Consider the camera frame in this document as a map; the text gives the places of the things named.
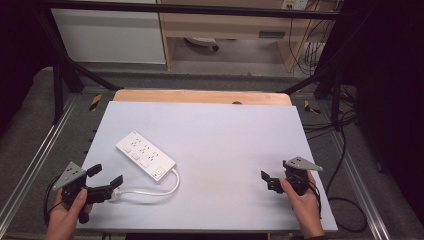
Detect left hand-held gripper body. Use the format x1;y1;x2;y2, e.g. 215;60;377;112
52;161;114;225

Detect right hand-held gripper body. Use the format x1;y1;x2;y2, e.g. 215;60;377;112
282;156;324;197

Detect white cabinet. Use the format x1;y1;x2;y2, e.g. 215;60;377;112
50;7;167;65

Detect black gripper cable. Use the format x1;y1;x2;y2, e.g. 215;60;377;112
43;174;68;225
308;181;323;220

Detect black floor cable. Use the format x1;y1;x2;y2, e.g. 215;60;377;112
302;84;369;234

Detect white power strip cable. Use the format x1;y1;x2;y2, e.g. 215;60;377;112
109;167;181;203

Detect white wall socket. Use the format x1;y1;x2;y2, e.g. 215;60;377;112
280;0;308;11

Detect person's right hand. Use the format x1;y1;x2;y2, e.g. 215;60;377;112
279;170;326;235

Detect white chair base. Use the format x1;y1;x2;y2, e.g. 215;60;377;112
184;36;220;52

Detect aluminium rail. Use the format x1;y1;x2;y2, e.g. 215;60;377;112
0;94;80;218
328;131;392;240

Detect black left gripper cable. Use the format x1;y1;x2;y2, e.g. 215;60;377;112
43;174;68;225

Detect white power strip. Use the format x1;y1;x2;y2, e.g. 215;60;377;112
115;130;177;183

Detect person's left hand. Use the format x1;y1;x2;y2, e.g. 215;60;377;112
44;188;94;240

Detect black metal frame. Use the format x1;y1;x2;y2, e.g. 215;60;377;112
34;0;348;131

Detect wooden desk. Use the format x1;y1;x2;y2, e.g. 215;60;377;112
155;0;338;73

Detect hanging black cables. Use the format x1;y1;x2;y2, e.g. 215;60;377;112
288;0;336;77

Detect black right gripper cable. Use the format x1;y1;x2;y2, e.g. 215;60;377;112
308;181;323;220

